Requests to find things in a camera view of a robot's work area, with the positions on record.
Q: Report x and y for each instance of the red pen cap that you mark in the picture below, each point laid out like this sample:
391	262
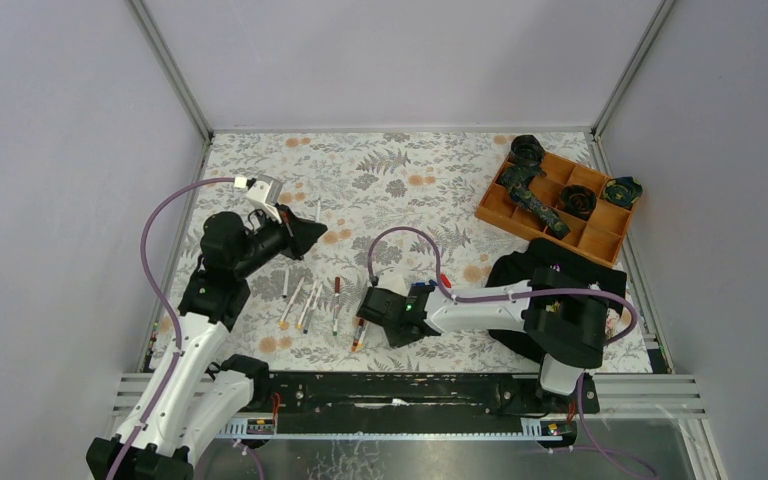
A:
444	280

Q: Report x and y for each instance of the white pen yellow end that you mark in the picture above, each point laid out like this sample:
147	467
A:
307	304

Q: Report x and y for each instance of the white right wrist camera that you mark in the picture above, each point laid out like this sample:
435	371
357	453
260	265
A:
394	282

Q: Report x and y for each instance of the black floral cloth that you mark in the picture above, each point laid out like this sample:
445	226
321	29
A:
542	253

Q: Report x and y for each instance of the white slotted cable duct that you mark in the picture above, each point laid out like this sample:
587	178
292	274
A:
510	429

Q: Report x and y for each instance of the white pen brown cap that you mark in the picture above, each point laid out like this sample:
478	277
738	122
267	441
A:
336	306

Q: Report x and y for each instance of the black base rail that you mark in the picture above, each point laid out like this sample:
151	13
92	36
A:
397	400

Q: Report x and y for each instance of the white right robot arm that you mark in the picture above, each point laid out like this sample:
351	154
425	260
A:
565	318

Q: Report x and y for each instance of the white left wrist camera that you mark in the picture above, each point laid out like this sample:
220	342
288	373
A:
261	192

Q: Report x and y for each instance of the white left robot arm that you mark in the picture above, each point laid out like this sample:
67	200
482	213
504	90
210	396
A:
169	428

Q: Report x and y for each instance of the clear pen orange end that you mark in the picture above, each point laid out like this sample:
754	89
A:
355	336

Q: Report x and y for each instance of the dark rolled fabric flower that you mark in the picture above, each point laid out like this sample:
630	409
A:
526	150

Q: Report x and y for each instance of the white pen orange end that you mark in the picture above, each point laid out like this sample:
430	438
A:
291	301

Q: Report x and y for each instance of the white pen blue end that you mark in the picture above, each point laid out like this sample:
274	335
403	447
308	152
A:
312	308

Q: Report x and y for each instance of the floral patterned table mat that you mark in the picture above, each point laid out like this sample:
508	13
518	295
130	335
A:
404	202

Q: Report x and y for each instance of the dark patterned fabric roll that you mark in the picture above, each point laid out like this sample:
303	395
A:
516	180

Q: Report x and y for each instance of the dark green rolled flower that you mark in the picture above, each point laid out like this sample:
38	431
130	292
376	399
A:
623	192

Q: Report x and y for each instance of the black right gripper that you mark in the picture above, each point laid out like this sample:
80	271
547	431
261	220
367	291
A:
384	313

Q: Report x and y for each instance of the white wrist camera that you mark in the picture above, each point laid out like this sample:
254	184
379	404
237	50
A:
261	192
394	282

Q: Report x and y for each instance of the white pen black cap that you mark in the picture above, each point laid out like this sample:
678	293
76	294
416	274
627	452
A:
362	331

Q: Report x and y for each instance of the wooden compartment tray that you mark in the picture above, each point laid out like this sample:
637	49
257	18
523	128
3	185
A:
598	237

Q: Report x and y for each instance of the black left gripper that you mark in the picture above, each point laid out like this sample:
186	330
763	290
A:
287	230

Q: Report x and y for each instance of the dark rolled flower in tray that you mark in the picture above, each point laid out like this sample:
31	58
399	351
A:
578	201

